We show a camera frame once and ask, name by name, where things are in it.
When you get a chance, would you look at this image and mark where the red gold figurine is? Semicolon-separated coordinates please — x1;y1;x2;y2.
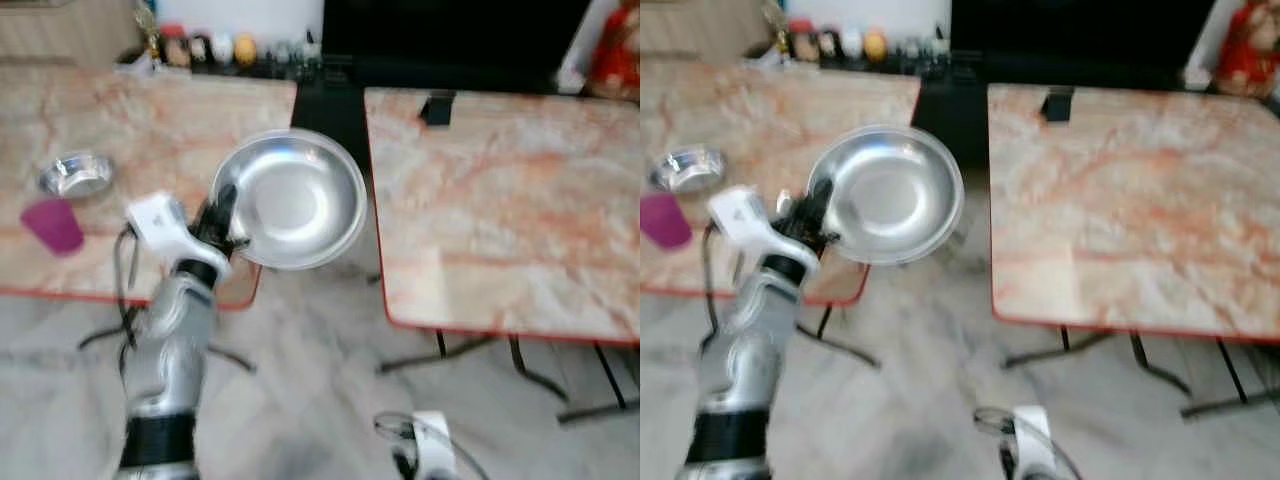
1215;0;1280;101
588;0;641;101

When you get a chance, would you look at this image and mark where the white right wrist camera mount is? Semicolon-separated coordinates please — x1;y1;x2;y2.
410;410;456;480
1010;405;1056;480

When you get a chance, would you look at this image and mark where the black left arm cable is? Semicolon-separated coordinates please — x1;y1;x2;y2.
110;225;146;353
698;222;731;336

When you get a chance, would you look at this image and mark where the red-lid glass jar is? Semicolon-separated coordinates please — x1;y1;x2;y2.
788;20;819;63
162;25;193;69

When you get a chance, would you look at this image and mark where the light wooden cabinet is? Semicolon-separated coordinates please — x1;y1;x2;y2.
640;0;771;59
0;0;141;69

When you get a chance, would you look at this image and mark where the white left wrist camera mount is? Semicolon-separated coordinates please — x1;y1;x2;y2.
125;192;233;281
708;185;823;273

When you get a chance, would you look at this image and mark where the gold trophy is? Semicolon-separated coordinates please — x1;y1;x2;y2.
135;0;163;63
762;0;791;56

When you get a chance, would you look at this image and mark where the purple plastic cup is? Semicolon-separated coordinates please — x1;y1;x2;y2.
640;193;694;251
20;197;86;256

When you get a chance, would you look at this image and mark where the round steel plate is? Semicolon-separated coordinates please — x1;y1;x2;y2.
210;128;369;271
805;125;966;266

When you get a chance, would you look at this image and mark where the small steel bowl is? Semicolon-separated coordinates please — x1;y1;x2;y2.
648;147;729;196
38;152;116;199

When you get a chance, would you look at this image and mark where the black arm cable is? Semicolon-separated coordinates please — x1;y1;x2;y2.
698;222;731;336
373;410;491;480
973;405;1086;480
110;225;146;353

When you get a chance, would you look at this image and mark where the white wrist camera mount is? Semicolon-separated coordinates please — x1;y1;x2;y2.
1010;405;1056;480
708;185;823;273
125;192;233;281
410;410;456;480

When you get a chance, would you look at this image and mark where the black clip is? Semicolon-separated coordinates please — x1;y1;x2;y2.
420;90;456;128
1040;87;1076;124

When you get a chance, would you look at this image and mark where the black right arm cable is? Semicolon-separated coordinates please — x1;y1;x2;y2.
973;405;1086;480
373;410;491;480

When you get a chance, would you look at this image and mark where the black television cabinet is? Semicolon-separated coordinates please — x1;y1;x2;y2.
290;0;593;171
912;0;1223;166

